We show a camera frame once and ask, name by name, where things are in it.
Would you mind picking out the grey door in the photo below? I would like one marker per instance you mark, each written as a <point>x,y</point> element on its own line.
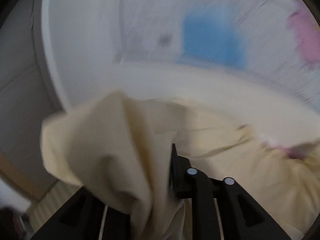
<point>20,92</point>

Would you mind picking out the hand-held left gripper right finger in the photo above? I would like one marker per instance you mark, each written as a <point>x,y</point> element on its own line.
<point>180,180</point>

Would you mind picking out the cream large garment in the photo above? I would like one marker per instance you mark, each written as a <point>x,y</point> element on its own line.
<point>225,155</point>

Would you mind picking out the pink daisy print bedsheet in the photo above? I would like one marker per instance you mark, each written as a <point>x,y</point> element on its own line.
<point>295,152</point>

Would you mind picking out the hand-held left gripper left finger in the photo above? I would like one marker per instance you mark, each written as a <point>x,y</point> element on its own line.
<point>75,220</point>

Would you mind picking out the colourful wall map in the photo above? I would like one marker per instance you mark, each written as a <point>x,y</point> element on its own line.
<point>207,37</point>

